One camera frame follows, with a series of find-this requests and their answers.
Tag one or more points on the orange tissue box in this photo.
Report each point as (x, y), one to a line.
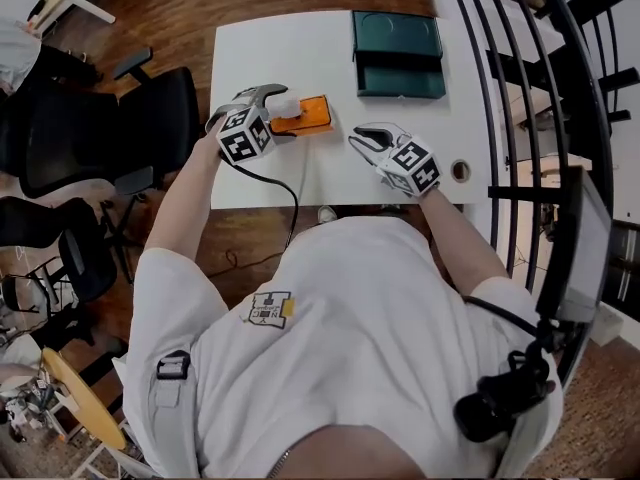
(305, 115)

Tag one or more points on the small black office chair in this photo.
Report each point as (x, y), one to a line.
(55, 253)

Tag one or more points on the large black office chair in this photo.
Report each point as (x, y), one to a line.
(100, 123)

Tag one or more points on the person's white shirt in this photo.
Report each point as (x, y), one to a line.
(320, 348)

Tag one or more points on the white tissues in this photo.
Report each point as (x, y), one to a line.
(283, 106)

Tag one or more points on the dark green storage box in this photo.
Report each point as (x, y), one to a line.
(398, 56)

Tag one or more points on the person's left forearm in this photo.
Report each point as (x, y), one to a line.
(180, 193)

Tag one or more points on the black metal railing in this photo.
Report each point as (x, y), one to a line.
(550, 93)

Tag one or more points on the round yellow table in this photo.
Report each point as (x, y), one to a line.
(82, 400)

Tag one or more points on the white cloth bundle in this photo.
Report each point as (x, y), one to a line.
(15, 50)

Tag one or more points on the person's white shoe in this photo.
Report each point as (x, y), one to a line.
(327, 213)

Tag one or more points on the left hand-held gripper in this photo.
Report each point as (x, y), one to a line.
(244, 137)

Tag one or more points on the person's right forearm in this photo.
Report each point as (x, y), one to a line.
(462, 240)

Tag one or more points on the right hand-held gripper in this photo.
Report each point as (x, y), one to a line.
(413, 166)

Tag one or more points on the grey flat monitor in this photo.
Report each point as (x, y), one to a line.
(580, 248)

